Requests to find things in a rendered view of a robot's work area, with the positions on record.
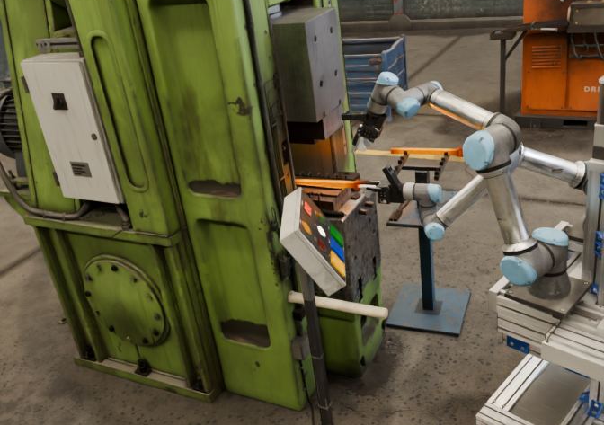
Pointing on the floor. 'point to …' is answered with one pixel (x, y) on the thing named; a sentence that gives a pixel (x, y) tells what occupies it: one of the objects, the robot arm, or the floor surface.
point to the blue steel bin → (373, 66)
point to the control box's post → (316, 346)
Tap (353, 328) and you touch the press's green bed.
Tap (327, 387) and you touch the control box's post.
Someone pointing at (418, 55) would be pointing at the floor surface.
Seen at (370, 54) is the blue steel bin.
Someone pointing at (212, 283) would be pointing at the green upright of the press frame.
